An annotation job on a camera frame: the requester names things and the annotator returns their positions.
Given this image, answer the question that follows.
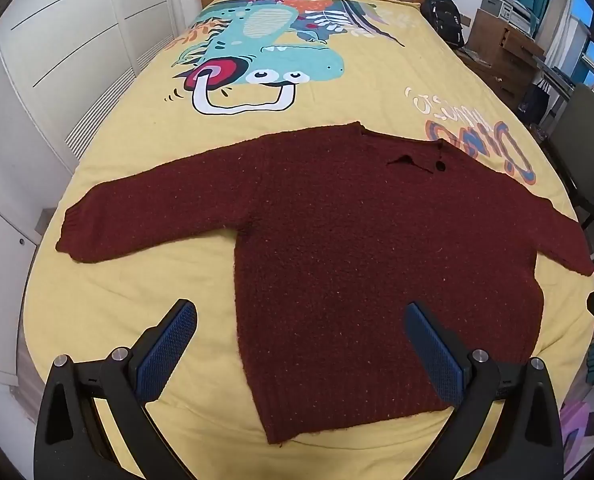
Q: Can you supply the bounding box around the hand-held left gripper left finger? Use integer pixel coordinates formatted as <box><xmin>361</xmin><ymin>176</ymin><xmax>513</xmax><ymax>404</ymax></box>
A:
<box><xmin>33</xmin><ymin>298</ymin><xmax>198</xmax><ymax>480</ymax></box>

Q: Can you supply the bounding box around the yellow dinosaur printed blanket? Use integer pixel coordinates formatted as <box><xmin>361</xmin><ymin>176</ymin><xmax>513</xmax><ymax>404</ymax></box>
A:
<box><xmin>19</xmin><ymin>0</ymin><xmax>594</xmax><ymax>480</ymax></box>

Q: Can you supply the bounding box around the dark blue bag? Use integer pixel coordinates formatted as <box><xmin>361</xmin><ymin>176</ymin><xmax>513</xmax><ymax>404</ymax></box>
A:
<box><xmin>519</xmin><ymin>80</ymin><xmax>550</xmax><ymax>123</ymax></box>

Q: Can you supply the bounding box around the black backpack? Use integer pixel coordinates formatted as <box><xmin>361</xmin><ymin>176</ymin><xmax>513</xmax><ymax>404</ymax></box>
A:
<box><xmin>421</xmin><ymin>0</ymin><xmax>465</xmax><ymax>50</ymax></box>

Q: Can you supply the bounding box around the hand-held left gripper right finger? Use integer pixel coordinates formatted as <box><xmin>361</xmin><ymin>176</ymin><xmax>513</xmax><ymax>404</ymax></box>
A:
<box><xmin>405</xmin><ymin>301</ymin><xmax>564</xmax><ymax>480</ymax></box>

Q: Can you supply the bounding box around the purple plastic stool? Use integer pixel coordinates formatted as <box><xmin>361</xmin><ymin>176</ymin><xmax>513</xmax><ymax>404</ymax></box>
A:
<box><xmin>559</xmin><ymin>400</ymin><xmax>592</xmax><ymax>461</ymax></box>

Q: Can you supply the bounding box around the white printer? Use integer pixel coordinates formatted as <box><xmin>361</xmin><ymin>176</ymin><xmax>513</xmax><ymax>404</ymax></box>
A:
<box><xmin>479</xmin><ymin>0</ymin><xmax>535</xmax><ymax>36</ymax></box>

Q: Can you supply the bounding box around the white wardrobe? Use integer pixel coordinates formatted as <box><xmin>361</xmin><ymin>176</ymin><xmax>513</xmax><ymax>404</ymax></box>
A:
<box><xmin>0</xmin><ymin>0</ymin><xmax>212</xmax><ymax>271</ymax></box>

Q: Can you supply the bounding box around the grey green chair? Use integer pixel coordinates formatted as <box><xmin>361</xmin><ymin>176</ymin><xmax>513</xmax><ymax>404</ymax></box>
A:
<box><xmin>547</xmin><ymin>84</ymin><xmax>594</xmax><ymax>231</ymax></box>

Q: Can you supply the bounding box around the wooden dresser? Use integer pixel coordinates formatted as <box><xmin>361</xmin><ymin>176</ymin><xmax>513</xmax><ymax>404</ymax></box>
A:
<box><xmin>457</xmin><ymin>9</ymin><xmax>545</xmax><ymax>111</ymax></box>

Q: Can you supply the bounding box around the dark red knitted sweater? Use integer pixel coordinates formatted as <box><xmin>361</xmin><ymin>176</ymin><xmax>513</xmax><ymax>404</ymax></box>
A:
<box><xmin>56</xmin><ymin>121</ymin><xmax>594</xmax><ymax>446</ymax></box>

